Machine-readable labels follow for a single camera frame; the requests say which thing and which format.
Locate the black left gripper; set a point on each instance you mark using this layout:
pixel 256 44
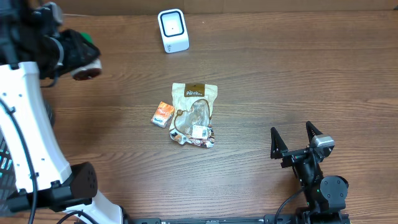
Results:
pixel 53 74

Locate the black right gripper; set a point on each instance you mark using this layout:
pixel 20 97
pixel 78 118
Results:
pixel 278 148

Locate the beige snack pouch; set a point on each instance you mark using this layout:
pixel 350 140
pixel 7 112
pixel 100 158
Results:
pixel 192 120

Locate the small orange box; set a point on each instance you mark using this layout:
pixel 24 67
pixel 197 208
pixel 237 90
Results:
pixel 163 114

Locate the green lid jar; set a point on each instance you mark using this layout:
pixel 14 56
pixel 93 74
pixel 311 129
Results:
pixel 83 57

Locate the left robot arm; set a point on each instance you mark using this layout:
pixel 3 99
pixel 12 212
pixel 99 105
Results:
pixel 33 48

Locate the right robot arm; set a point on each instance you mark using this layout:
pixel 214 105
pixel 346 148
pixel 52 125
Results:
pixel 325 195

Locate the white barcode scanner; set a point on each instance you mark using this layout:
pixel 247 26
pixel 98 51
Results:
pixel 173 30

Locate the brown cardboard backdrop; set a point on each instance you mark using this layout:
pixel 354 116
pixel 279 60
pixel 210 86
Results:
pixel 150 7

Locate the grey plastic mesh basket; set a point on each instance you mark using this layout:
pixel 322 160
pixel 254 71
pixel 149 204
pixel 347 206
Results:
pixel 8 179

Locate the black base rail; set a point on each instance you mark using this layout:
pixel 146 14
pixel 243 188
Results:
pixel 211 221

